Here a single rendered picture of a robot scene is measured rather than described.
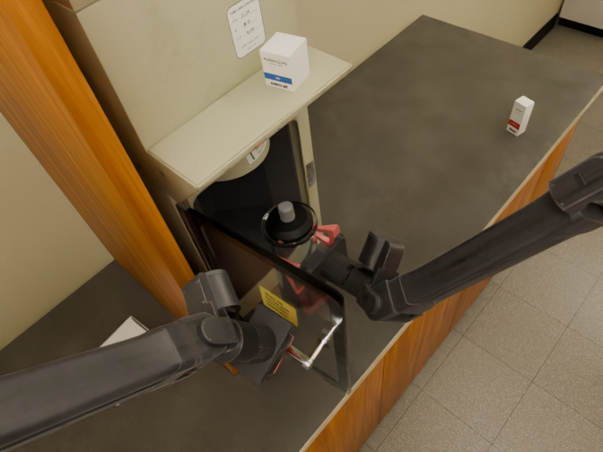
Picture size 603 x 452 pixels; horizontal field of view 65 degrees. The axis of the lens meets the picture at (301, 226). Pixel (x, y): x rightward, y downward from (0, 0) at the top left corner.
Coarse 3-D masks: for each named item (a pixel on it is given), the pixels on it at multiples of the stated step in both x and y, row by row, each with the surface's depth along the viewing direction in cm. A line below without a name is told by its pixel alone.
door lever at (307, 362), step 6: (318, 342) 80; (324, 342) 78; (288, 348) 78; (294, 348) 78; (318, 348) 78; (288, 354) 78; (294, 354) 78; (300, 354) 77; (312, 354) 77; (318, 354) 78; (300, 360) 77; (306, 360) 77; (312, 360) 77; (306, 366) 76
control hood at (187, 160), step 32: (320, 64) 74; (224, 96) 72; (256, 96) 71; (288, 96) 70; (192, 128) 68; (224, 128) 67; (256, 128) 66; (160, 160) 65; (192, 160) 64; (224, 160) 63; (192, 192) 64
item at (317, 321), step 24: (192, 216) 75; (216, 240) 76; (240, 240) 70; (216, 264) 85; (240, 264) 77; (264, 264) 70; (240, 288) 87; (288, 288) 71; (312, 288) 65; (240, 312) 100; (312, 312) 72; (336, 312) 66; (312, 336) 80; (336, 336) 73; (336, 360) 81; (336, 384) 93
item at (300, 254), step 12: (264, 216) 92; (312, 216) 90; (264, 228) 90; (312, 228) 88; (276, 240) 87; (288, 240) 87; (300, 240) 86; (312, 240) 91; (276, 252) 91; (288, 252) 89; (300, 252) 90; (312, 252) 93; (300, 264) 92
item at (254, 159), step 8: (264, 144) 90; (256, 152) 88; (264, 152) 90; (248, 160) 87; (256, 160) 89; (232, 168) 87; (240, 168) 87; (248, 168) 88; (224, 176) 87; (232, 176) 88; (240, 176) 88
